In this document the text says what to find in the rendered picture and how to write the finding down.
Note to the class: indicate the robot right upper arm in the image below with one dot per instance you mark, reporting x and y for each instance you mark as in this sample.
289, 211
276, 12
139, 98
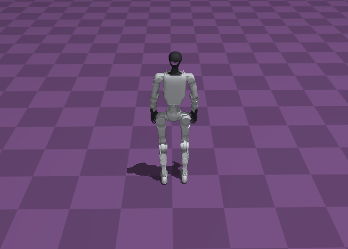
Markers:
192, 85

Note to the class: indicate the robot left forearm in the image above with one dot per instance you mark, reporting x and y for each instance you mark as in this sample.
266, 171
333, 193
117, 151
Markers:
153, 104

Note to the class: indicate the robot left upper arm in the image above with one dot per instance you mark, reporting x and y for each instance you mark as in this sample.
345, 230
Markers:
158, 78

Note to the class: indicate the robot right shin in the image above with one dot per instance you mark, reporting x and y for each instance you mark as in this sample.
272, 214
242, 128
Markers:
185, 158

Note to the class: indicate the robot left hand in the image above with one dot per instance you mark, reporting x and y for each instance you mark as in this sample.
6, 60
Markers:
153, 115

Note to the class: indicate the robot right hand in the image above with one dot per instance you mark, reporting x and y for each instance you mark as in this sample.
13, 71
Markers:
193, 116

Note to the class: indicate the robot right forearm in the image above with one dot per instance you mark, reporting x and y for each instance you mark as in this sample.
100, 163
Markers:
194, 104

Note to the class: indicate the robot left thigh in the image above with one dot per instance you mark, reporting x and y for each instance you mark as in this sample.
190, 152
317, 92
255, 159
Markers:
161, 128

